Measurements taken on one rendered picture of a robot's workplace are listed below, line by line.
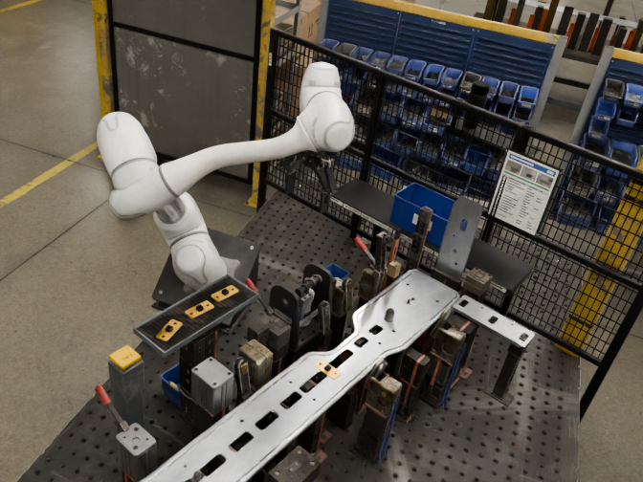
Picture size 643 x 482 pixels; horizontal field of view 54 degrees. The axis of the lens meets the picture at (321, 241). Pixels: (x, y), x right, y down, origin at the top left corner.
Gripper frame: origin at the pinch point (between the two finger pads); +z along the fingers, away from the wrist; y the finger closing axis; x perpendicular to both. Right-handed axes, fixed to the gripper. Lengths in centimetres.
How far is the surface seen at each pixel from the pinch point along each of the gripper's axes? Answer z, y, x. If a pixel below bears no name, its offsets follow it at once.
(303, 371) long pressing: 46, 20, -17
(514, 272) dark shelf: 43, 45, 80
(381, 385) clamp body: 42, 42, -7
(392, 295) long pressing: 46, 18, 35
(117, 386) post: 39, -8, -63
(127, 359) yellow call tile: 30, -7, -60
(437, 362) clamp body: 56, 45, 28
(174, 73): 64, -226, 137
